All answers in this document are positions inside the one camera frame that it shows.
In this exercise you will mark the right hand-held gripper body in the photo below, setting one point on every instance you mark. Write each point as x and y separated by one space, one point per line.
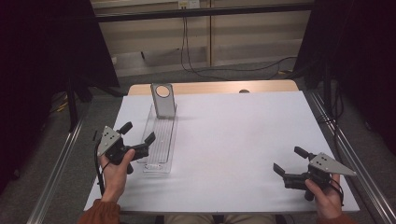
320 174

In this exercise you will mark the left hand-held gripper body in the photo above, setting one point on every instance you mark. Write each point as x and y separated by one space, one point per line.
116 149

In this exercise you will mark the clear plastic tray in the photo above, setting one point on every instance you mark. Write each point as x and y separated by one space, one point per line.
160 146

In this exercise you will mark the person's right hand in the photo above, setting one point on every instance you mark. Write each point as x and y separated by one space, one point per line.
327 199

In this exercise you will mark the person's left hand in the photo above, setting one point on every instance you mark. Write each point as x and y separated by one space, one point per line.
115 177

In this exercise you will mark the small black floor piece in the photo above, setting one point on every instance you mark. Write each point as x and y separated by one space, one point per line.
94 135

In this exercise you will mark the white table sheet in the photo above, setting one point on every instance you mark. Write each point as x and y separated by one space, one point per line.
218 155

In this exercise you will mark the person's legs in beige trousers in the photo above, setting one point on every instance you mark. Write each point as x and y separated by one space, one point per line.
218 219

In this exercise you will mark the wooden table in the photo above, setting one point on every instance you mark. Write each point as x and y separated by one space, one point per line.
218 87

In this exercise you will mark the black curtain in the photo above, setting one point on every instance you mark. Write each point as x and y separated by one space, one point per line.
37 62
358 62

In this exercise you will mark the black horizontal bar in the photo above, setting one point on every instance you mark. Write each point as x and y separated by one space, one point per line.
202 12

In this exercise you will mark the metal floor rail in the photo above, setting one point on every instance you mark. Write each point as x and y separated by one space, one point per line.
351 149
53 177

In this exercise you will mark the white wall socket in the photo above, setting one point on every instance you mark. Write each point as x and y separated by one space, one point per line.
189 3

